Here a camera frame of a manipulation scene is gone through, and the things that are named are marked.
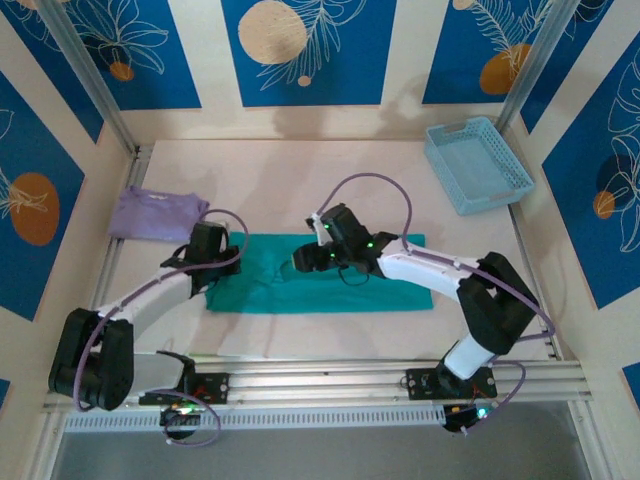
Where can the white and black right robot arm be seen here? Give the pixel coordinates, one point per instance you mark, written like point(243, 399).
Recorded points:
point(495, 310)

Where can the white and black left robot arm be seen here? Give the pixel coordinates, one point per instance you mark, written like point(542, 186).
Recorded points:
point(100, 360)

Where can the teal printed t-shirt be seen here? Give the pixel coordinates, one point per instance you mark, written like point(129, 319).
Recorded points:
point(325, 295)

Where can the light blue perforated plastic basket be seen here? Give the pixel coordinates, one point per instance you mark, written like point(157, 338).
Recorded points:
point(480, 165)

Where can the aluminium rail frame beam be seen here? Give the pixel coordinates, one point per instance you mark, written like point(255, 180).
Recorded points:
point(320, 380)

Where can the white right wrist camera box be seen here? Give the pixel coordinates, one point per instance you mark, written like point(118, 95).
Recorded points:
point(316, 227)

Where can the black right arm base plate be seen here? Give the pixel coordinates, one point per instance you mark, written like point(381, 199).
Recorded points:
point(422, 384)

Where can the white marble-pattern table cover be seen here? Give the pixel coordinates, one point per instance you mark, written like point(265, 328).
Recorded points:
point(300, 175)

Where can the black controller board with LEDs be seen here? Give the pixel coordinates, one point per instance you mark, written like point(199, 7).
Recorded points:
point(465, 416)
point(175, 417)

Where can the aluminium corner post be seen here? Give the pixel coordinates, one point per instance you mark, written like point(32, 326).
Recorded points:
point(535, 65)
point(90, 75)

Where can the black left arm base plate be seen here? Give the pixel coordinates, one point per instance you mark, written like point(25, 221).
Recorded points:
point(212, 387)

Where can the folded purple t-shirt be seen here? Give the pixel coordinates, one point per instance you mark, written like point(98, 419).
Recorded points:
point(150, 215)

